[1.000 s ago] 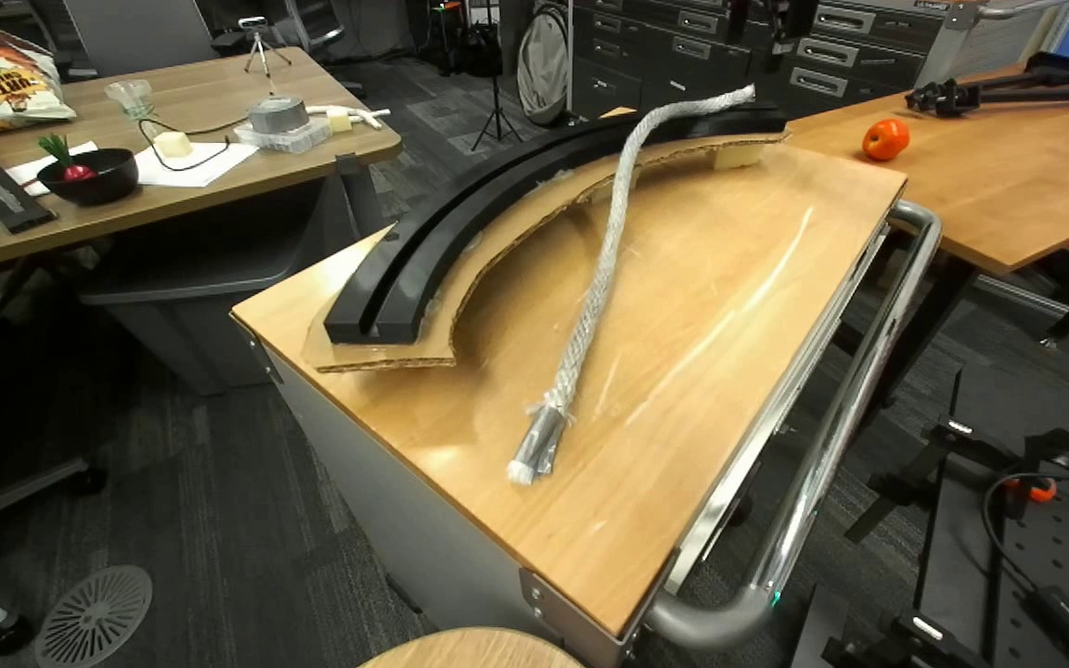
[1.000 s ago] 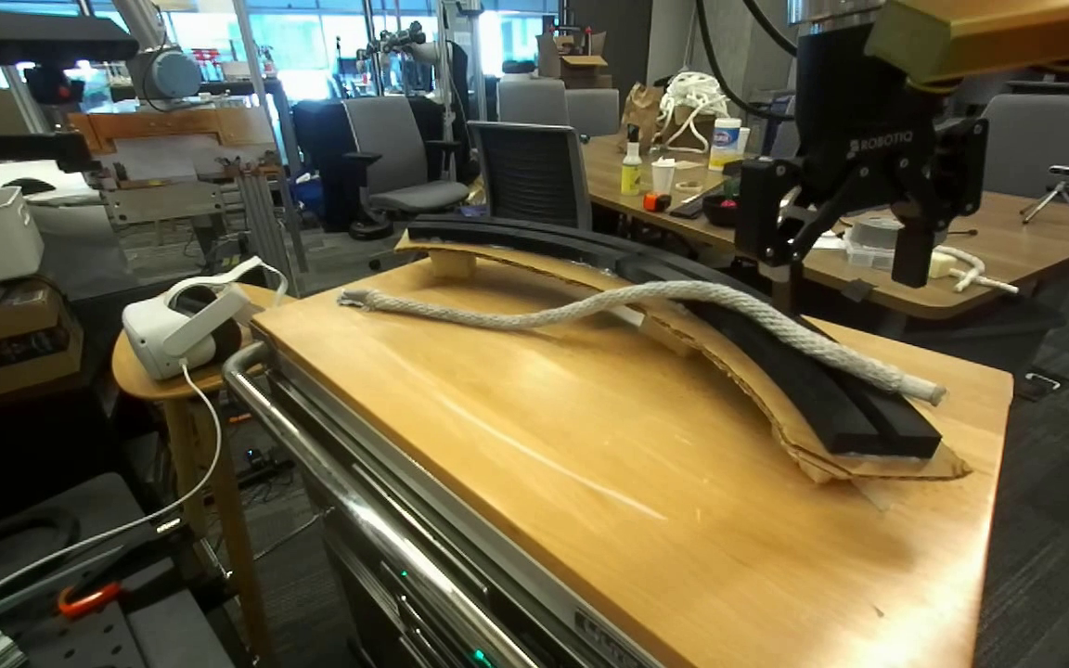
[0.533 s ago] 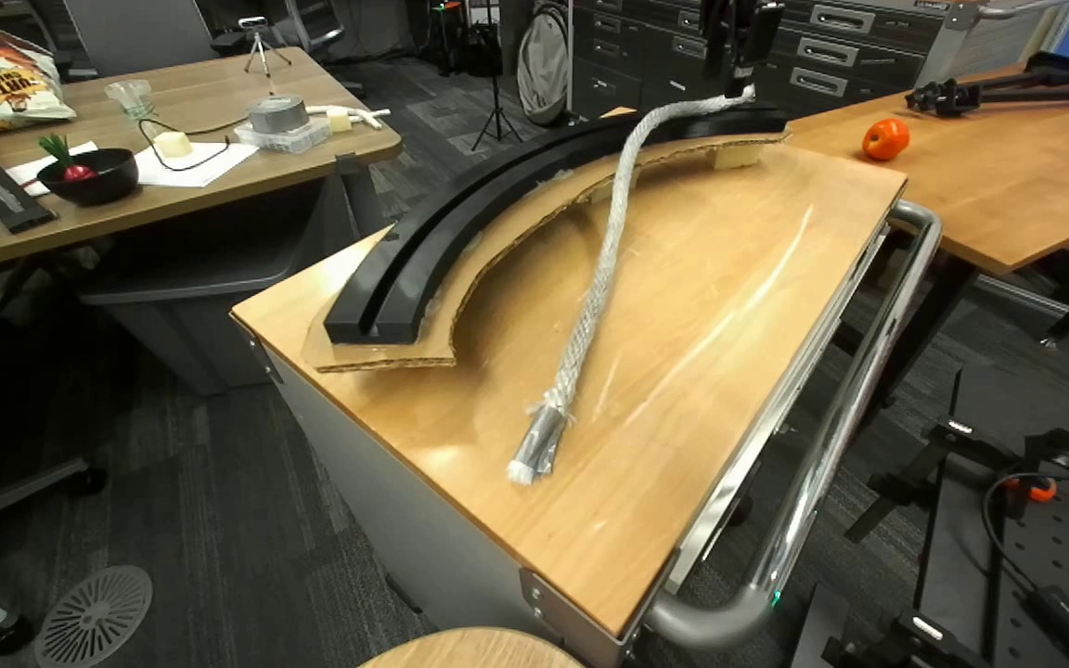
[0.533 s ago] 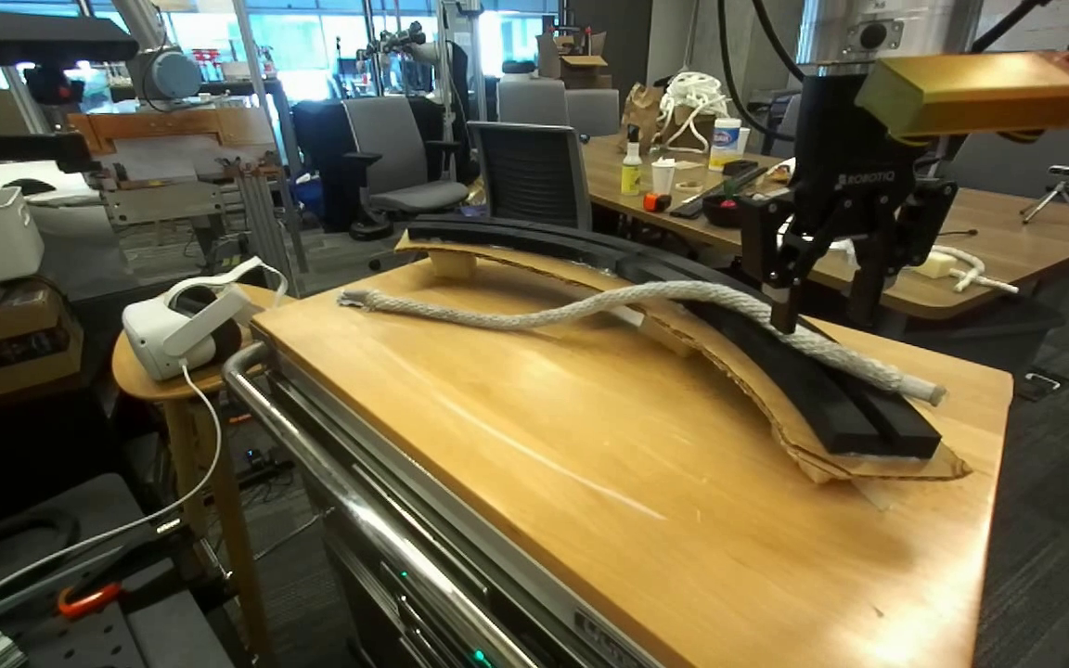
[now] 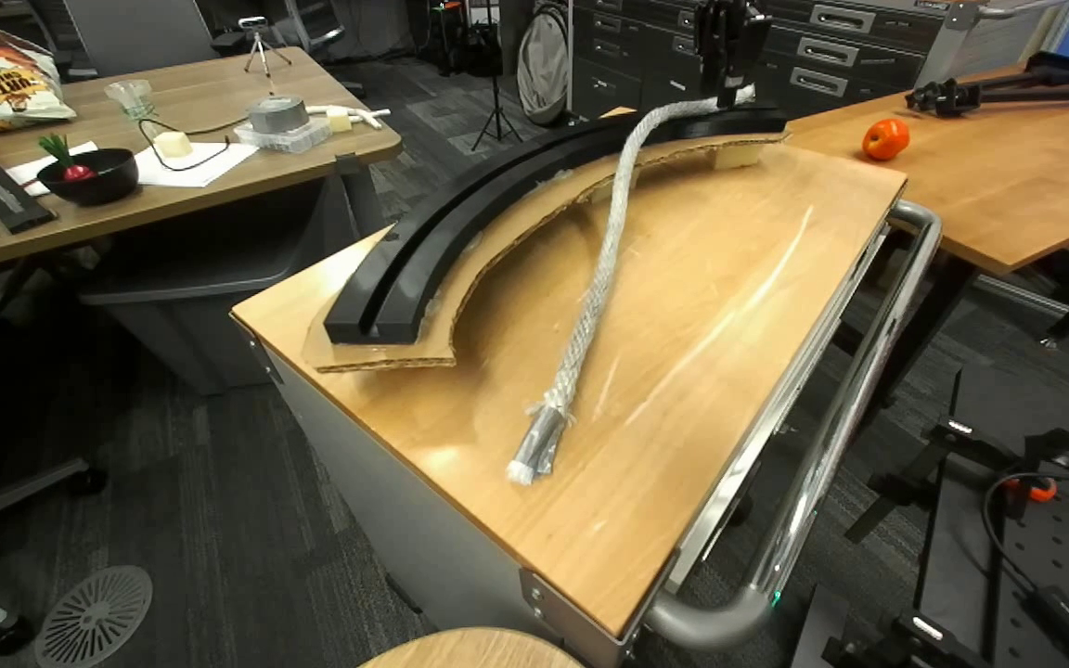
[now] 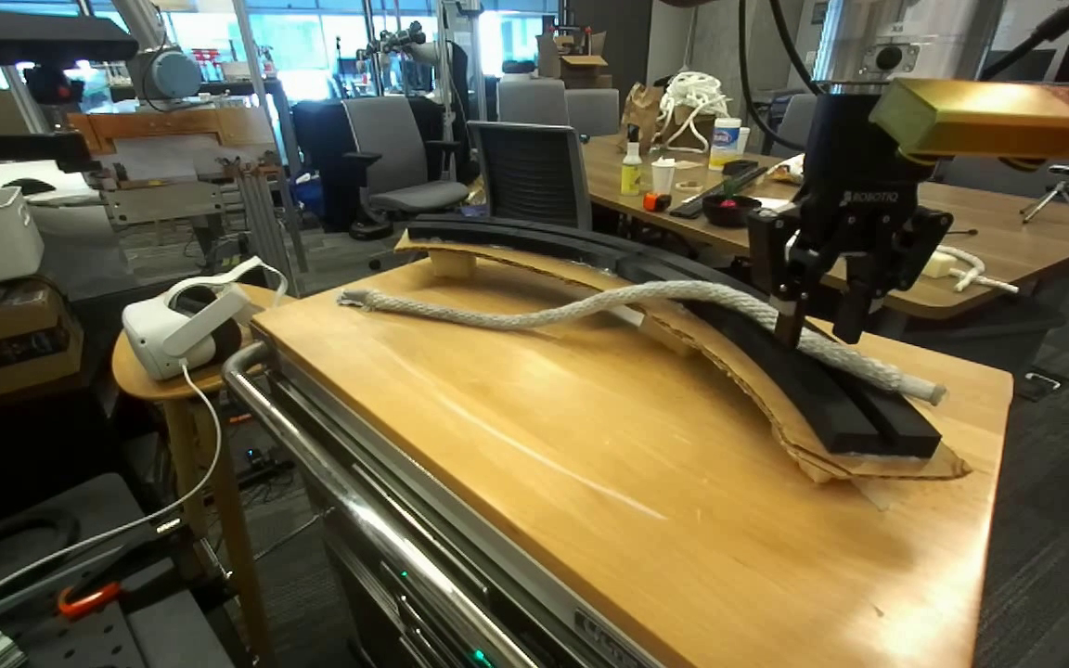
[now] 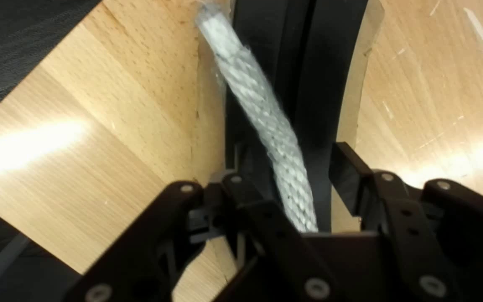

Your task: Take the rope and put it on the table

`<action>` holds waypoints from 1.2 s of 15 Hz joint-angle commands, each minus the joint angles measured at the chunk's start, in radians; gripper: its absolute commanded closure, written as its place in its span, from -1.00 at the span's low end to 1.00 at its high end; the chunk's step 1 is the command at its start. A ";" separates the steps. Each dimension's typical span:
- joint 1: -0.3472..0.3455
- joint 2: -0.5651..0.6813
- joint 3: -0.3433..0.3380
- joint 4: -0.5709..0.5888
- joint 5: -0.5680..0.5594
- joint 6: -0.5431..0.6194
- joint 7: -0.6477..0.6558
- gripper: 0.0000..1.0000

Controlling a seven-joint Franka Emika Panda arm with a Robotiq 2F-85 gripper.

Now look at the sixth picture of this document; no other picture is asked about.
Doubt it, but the black mesh office chair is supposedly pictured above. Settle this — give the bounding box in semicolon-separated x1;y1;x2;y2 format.
470;114;598;229

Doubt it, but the grey metal cart body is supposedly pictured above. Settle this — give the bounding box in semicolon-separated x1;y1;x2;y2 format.
262;349;666;668

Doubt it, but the orange clamp handle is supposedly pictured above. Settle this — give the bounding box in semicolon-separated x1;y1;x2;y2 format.
55;578;124;625

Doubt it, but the black flat panel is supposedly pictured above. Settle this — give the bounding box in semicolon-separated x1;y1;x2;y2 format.
0;4;141;67

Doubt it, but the black breadboard plate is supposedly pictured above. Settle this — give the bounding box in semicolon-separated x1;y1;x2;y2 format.
0;469;237;668

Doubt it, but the curved cardboard base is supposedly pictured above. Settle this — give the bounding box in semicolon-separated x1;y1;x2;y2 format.
393;233;973;487

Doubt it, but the white braided rope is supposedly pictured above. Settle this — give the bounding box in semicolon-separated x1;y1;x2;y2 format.
334;277;948;407

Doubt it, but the cream plug with white cable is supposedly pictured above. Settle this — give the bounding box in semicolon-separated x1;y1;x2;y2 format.
929;241;1024;297

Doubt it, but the white VR headset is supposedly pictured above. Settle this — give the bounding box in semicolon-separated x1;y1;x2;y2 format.
118;257;267;381

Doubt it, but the long black bar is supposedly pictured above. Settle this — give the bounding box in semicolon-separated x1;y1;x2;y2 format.
666;160;770;221

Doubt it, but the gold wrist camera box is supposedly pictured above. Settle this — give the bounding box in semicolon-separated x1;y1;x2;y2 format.
868;74;1069;165

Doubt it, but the white container blue label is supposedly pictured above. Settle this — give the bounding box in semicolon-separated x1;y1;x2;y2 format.
706;114;749;173

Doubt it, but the grey office chair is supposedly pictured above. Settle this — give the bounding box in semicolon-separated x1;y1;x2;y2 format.
939;157;1069;202
492;74;572;125
341;93;470;238

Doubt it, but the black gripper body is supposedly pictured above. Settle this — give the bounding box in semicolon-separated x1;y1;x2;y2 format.
789;85;935;252

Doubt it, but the brown cardboard box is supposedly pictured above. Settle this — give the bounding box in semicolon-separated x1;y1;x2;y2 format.
0;276;85;411

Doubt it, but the steel tube cart handle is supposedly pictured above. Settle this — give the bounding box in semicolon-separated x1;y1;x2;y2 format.
218;339;539;668

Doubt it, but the round wooden stool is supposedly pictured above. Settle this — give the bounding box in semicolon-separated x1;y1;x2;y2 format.
108;277;295;668

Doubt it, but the wooden machine stand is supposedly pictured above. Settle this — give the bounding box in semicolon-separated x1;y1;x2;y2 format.
61;103;303;297

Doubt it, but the white rope bundle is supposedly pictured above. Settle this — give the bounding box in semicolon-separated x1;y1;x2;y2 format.
655;67;734;152

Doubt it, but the black curved foam track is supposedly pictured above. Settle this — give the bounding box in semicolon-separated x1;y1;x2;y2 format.
402;214;945;461

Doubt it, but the small green bottle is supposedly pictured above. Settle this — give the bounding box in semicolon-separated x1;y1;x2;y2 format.
617;131;648;202

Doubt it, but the silver blue motor joint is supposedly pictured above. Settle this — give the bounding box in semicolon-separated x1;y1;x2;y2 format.
129;41;207;103

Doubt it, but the small camera tripod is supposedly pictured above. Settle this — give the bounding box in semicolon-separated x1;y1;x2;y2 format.
1015;165;1069;229

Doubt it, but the white headset cable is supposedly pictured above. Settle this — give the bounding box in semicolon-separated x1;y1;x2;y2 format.
0;252;294;628

